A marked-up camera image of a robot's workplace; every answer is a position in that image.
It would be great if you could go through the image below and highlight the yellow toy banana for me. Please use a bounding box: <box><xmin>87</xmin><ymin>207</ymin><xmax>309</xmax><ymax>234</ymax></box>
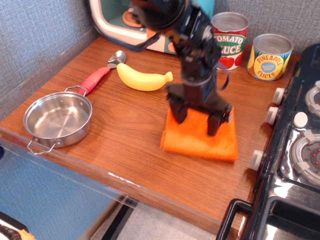
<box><xmin>116</xmin><ymin>63</ymin><xmax>173</xmax><ymax>92</ymax></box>

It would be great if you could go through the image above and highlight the white stove knob middle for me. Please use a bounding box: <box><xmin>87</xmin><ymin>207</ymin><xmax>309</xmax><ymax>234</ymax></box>
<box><xmin>265</xmin><ymin>106</ymin><xmax>279</xmax><ymax>125</ymax></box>

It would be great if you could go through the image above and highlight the red handled metal spoon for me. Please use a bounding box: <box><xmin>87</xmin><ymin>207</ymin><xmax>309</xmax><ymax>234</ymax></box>
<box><xmin>78</xmin><ymin>50</ymin><xmax>126</xmax><ymax>96</ymax></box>

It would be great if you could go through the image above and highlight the orange microwave turntable plate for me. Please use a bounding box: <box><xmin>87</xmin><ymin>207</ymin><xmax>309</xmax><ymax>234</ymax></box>
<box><xmin>122</xmin><ymin>11</ymin><xmax>143</xmax><ymax>28</ymax></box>

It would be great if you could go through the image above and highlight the tomato sauce can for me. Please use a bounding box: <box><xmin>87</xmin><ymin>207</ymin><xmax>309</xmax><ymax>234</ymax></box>
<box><xmin>211</xmin><ymin>11</ymin><xmax>250</xmax><ymax>71</ymax></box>

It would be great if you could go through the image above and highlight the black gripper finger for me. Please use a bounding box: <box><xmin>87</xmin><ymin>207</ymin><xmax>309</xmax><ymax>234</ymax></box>
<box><xmin>207</xmin><ymin>114</ymin><xmax>224</xmax><ymax>136</ymax></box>
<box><xmin>169</xmin><ymin>100</ymin><xmax>188</xmax><ymax>124</ymax></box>

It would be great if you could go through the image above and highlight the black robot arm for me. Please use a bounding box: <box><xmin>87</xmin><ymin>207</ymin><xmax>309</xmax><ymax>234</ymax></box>
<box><xmin>131</xmin><ymin>0</ymin><xmax>232</xmax><ymax>136</ymax></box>

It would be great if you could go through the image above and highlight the stainless steel pan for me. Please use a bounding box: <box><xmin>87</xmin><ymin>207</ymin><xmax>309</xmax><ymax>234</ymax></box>
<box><xmin>23</xmin><ymin>85</ymin><xmax>93</xmax><ymax>155</ymax></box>

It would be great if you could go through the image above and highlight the pineapple slices can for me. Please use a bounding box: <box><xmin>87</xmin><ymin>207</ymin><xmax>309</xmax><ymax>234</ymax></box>
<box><xmin>247</xmin><ymin>33</ymin><xmax>294</xmax><ymax>81</ymax></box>

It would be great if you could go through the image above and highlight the white stove knob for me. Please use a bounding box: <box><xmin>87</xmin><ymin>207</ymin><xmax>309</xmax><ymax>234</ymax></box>
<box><xmin>272</xmin><ymin>87</ymin><xmax>286</xmax><ymax>106</ymax></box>
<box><xmin>249</xmin><ymin>150</ymin><xmax>264</xmax><ymax>171</ymax></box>
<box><xmin>265</xmin><ymin>106</ymin><xmax>279</xmax><ymax>125</ymax></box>

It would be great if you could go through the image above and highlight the orange cloth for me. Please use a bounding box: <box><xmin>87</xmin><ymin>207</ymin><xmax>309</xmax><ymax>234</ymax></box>
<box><xmin>160</xmin><ymin>108</ymin><xmax>238</xmax><ymax>162</ymax></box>

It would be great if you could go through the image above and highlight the toy microwave teal and pink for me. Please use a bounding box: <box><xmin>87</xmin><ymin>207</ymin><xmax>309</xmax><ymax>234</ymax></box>
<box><xmin>89</xmin><ymin>0</ymin><xmax>215</xmax><ymax>54</ymax></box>

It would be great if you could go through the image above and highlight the black toy stove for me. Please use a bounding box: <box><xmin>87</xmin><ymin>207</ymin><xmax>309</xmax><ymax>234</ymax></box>
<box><xmin>216</xmin><ymin>44</ymin><xmax>320</xmax><ymax>240</ymax></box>

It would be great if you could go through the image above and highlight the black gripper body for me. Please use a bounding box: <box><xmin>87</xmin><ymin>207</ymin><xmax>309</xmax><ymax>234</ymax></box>
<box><xmin>164</xmin><ymin>73</ymin><xmax>233</xmax><ymax>122</ymax></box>

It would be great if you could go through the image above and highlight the white stove knob lower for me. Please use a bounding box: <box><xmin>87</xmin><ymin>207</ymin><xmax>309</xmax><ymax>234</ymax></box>
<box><xmin>249</xmin><ymin>150</ymin><xmax>264</xmax><ymax>171</ymax></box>

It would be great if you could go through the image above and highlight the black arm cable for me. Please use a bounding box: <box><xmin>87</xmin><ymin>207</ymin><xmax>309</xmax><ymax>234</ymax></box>
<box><xmin>94</xmin><ymin>29</ymin><xmax>163</xmax><ymax>53</ymax></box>

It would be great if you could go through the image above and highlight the white stove knob upper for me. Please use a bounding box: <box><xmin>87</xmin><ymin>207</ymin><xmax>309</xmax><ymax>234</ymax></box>
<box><xmin>272</xmin><ymin>87</ymin><xmax>286</xmax><ymax>106</ymax></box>

